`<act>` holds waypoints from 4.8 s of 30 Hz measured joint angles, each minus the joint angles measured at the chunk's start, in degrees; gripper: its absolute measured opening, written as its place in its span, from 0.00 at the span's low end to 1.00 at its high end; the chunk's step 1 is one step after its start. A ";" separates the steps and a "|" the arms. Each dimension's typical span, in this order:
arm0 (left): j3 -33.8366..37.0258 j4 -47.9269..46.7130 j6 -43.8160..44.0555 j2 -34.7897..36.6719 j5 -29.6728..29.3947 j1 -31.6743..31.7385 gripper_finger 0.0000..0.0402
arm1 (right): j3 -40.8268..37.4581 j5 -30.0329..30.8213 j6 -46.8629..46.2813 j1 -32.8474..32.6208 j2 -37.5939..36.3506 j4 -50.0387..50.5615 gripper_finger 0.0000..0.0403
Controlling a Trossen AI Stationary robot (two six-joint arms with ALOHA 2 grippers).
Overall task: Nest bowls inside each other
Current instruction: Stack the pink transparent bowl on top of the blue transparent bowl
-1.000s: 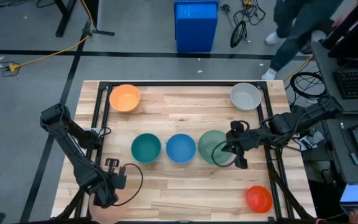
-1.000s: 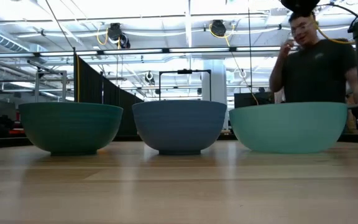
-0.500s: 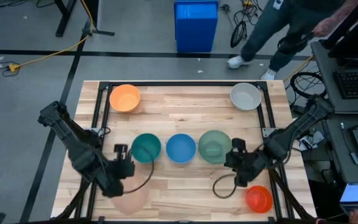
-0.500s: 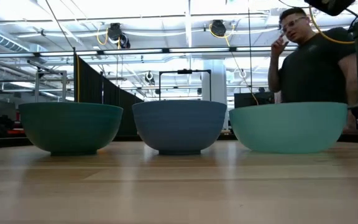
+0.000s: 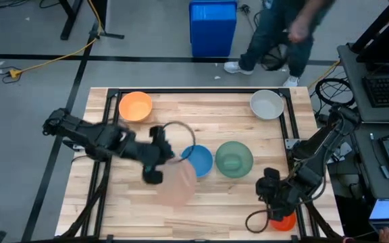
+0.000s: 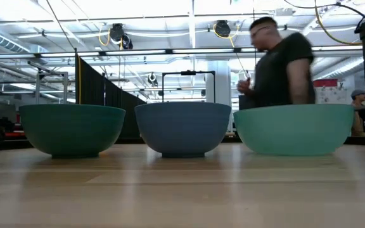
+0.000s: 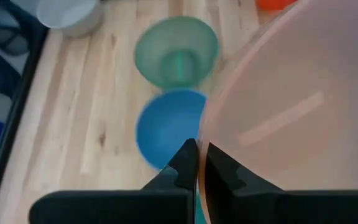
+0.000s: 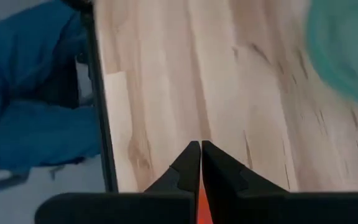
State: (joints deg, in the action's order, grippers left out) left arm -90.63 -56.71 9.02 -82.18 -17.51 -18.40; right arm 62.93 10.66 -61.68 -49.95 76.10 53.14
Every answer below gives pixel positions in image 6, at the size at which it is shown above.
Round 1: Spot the red sign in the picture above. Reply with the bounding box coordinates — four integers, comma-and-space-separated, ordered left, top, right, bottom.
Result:
312, 79, 339, 88

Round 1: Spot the black metal frame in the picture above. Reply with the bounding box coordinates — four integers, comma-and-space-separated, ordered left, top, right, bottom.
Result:
161, 70, 217, 104

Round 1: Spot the silver metal frame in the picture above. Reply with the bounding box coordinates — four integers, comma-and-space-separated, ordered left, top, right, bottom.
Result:
35, 71, 70, 105

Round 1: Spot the ribbed ventilation duct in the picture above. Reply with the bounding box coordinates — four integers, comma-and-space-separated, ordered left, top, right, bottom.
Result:
0, 27, 32, 54

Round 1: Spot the long aluminium rail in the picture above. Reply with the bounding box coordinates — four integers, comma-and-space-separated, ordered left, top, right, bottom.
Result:
0, 46, 364, 60

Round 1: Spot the white notice board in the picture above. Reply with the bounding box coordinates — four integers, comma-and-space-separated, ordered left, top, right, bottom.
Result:
315, 86, 355, 105

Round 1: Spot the dark green bowl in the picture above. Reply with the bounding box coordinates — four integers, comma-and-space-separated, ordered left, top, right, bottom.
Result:
18, 103, 127, 159

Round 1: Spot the black partition curtain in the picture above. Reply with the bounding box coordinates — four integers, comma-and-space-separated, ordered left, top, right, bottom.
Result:
75, 54, 148, 139

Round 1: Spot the black ceiling cable reel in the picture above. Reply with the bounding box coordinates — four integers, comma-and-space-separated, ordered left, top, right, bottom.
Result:
109, 22, 134, 51
214, 20, 233, 39

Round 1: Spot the black cable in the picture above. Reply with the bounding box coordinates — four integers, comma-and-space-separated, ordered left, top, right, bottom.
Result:
283, 0, 365, 34

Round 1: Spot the white pillar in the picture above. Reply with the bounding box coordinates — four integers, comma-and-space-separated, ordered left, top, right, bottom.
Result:
205, 60, 233, 132

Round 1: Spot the light teal bowl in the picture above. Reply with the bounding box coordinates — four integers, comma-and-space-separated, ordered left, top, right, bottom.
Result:
233, 103, 355, 156

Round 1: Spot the person with grey cap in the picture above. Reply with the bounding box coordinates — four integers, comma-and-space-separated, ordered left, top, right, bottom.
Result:
350, 89, 365, 137

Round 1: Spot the yellow cable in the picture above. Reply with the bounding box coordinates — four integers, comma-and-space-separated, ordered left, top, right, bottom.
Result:
314, 0, 363, 46
98, 25, 112, 47
212, 24, 241, 49

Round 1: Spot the blue bowl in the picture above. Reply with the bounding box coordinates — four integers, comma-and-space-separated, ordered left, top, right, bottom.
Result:
134, 101, 233, 158

